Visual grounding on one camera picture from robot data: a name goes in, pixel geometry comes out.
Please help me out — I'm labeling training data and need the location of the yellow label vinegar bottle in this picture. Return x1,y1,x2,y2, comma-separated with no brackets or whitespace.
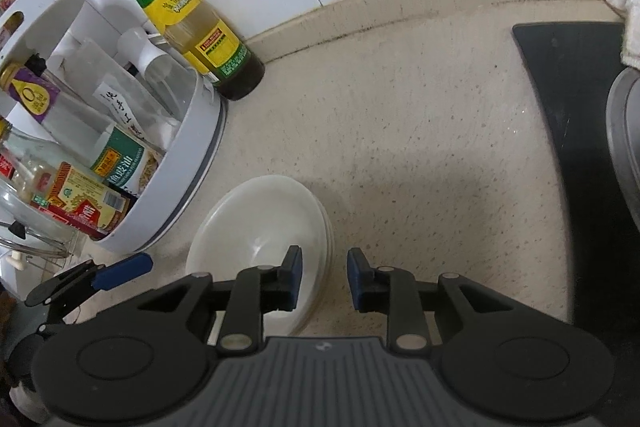
0,120,132,238

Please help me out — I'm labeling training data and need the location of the cream bowl front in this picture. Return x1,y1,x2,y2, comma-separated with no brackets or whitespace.
186,174,334,336

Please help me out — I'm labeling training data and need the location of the clear glass jar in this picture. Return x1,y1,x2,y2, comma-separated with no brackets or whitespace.
1,179,76,259

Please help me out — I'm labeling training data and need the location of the stove burner with cap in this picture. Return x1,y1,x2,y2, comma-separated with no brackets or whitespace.
605,67,640,227

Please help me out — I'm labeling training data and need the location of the white cloth on stove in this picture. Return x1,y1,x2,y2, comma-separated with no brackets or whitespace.
604,0,640,69

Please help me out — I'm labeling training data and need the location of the green label fish soy bottle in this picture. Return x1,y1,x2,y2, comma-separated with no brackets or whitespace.
0,62,164,198

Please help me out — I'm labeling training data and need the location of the green yellow sauce bottle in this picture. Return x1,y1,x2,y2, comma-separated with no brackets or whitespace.
136,0,265,101

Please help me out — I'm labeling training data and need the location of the black gas stove top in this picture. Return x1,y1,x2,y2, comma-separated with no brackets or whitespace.
512,22,639,347

